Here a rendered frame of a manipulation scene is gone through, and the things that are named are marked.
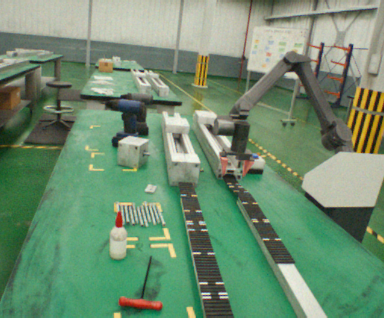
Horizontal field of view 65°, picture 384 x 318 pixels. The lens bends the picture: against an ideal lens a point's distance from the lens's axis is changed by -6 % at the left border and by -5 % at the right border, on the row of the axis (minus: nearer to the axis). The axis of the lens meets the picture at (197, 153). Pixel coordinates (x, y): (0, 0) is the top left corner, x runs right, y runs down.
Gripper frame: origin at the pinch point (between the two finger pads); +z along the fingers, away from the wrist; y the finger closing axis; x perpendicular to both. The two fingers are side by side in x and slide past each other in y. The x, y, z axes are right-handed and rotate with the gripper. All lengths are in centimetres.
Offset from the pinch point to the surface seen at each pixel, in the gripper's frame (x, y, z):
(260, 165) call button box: -12.9, -15.5, 0.6
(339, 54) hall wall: -976, -645, -107
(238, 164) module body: -7.0, -3.5, -1.1
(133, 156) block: -11.3, 37.4, 0.0
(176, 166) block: 3.8, 22.4, -2.8
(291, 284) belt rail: 58, 2, 2
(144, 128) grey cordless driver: -58, 34, 1
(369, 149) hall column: -222, -244, 44
